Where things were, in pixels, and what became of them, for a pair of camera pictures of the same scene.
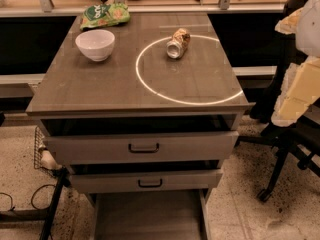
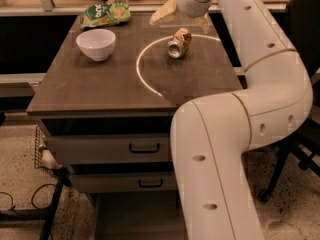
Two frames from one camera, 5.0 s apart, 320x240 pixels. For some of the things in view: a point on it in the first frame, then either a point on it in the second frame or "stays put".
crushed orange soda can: x=176 y=46 stays put
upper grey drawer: x=144 y=148 stays put
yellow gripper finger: x=288 y=24 to x=166 y=10
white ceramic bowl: x=96 y=44 stays put
